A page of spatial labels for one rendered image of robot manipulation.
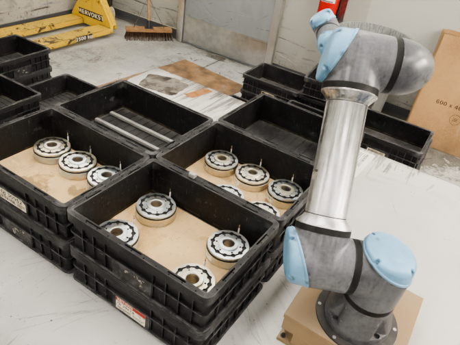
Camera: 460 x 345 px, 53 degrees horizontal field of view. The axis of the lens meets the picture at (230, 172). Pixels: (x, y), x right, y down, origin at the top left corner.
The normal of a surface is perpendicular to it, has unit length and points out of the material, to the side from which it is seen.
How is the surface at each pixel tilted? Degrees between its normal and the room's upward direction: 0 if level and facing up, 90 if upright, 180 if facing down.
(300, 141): 0
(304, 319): 4
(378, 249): 10
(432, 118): 75
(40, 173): 0
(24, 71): 90
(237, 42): 90
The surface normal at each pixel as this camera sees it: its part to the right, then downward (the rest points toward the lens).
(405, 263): 0.29, -0.74
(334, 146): -0.36, -0.06
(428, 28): -0.52, 0.43
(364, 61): 0.07, 0.04
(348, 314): -0.67, 0.06
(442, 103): -0.45, 0.22
